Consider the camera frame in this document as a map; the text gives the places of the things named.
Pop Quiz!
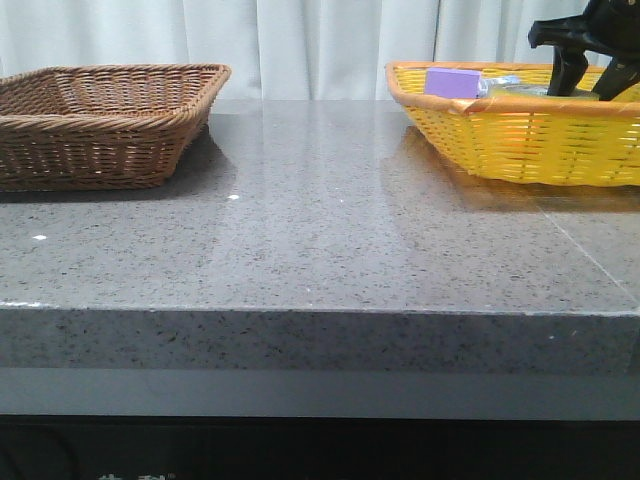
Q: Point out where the blue white small packet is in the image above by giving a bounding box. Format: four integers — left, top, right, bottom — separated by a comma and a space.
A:
477, 75, 521, 98

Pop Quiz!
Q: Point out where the purple foam cube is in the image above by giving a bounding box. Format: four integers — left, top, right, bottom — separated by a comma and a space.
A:
424, 67, 481, 99

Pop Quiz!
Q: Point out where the yellow packing tape roll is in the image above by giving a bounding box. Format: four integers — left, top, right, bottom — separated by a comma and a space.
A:
487, 84, 600, 101

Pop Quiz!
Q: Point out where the yellow woven basket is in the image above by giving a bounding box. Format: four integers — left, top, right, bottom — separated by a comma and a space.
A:
386, 61, 639, 187

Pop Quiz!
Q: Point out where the brown wicker basket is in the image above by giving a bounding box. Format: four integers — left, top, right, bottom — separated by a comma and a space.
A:
1, 63, 232, 192

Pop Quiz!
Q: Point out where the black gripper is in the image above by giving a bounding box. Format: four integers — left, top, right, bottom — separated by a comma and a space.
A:
528, 0, 639, 101

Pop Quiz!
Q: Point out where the white curtain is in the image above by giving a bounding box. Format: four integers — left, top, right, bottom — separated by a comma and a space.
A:
1, 0, 585, 100

